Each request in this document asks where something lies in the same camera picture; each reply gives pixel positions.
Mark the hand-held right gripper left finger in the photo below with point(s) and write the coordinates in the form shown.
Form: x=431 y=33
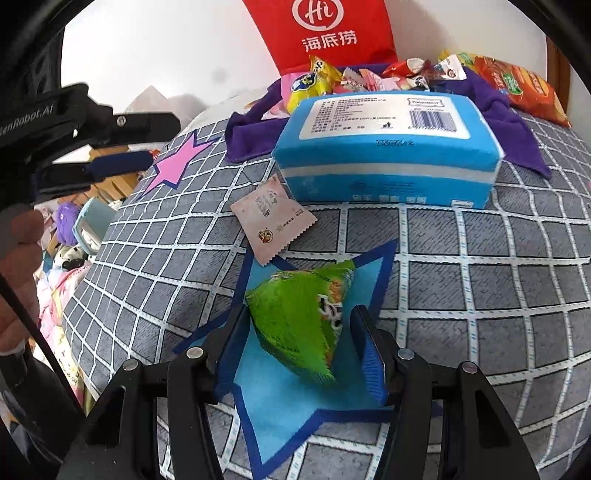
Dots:
x=228 y=355

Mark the pink panda snack packet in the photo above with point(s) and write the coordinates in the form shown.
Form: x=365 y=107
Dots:
x=450 y=69

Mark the small pink white packet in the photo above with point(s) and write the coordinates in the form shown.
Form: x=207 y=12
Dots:
x=272 y=217

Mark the orange chips bag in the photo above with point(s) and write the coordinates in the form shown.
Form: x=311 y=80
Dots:
x=526 y=87

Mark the blue tissue pack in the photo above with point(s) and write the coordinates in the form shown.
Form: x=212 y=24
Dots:
x=383 y=152

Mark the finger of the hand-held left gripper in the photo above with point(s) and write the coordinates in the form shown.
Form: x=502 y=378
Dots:
x=134 y=124
x=115 y=164

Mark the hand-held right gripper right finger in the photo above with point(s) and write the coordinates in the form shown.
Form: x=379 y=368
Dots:
x=371 y=364

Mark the small red snack packet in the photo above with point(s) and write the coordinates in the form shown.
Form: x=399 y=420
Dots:
x=401 y=67

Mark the green snack packet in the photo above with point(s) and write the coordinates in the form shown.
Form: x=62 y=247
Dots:
x=295 y=323

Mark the red paper shopping bag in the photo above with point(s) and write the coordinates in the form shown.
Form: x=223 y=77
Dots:
x=323 y=32

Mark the brown wooden door frame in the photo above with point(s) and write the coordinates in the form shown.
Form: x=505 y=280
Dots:
x=555 y=74

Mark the pink star patch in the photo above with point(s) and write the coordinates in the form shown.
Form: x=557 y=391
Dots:
x=178 y=161

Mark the light blue plastic box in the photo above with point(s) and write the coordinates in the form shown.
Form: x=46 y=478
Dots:
x=94 y=226

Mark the blue star patch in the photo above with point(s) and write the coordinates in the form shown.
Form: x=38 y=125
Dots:
x=286 y=410

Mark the white plastic bag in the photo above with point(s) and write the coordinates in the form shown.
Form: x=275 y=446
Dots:
x=152 y=99

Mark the pink printed blanket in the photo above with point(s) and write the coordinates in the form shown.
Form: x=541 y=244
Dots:
x=55 y=318

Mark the yellow chips bag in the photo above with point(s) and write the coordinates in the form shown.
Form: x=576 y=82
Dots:
x=461 y=59

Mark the purple towel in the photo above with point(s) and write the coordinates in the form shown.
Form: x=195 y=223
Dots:
x=512 y=134

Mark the white plush toy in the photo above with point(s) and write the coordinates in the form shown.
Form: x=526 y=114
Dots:
x=69 y=261

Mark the person's left hand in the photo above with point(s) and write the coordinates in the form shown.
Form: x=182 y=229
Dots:
x=18 y=277

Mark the long pink snack bar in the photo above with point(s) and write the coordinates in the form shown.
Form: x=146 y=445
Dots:
x=383 y=83

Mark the yellow and pink snack packet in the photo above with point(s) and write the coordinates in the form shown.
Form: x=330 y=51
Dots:
x=307 y=85

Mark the purple plush toy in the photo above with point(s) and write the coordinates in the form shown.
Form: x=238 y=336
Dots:
x=67 y=221

